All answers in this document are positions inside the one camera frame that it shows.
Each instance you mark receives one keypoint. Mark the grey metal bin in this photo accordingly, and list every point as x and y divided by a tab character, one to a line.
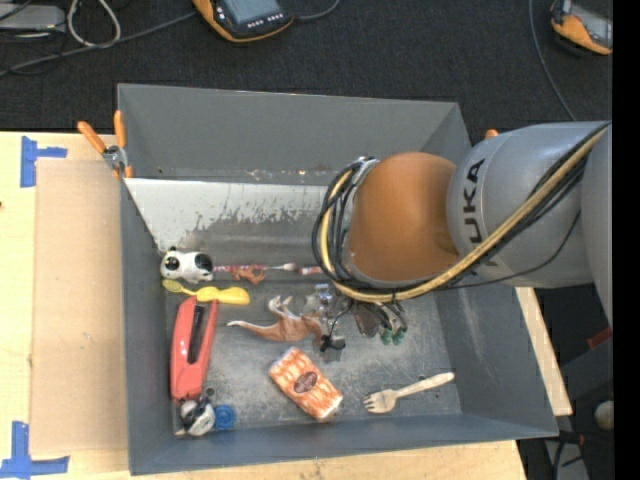
280	133

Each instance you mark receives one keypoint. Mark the black and white toy animal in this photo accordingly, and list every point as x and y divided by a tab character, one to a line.
186	265

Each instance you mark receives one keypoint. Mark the brown toy kangaroo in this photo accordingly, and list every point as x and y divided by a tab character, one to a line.
290	329

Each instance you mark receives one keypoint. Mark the small black and white toy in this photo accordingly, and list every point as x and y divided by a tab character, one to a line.
197	415

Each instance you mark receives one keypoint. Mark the blue bottle cap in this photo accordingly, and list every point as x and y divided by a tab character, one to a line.
225	416

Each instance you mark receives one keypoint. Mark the orange snack packet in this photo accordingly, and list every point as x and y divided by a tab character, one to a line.
305	384

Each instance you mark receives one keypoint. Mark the small orange toy lizard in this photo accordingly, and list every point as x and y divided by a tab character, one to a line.
248	274

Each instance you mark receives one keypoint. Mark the red stapler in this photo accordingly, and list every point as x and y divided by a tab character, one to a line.
191	348

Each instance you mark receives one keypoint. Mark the yellow plastic spoon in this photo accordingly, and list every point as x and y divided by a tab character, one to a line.
220	295

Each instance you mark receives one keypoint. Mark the brown cardboard board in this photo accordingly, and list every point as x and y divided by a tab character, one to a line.
75	308

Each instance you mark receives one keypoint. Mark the pale wooden fork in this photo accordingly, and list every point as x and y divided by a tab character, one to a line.
400	393

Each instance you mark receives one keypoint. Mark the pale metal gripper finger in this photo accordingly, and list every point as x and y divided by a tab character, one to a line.
337	343
323	302

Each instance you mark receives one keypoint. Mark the red and white striped stick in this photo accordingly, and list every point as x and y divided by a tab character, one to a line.
280	267

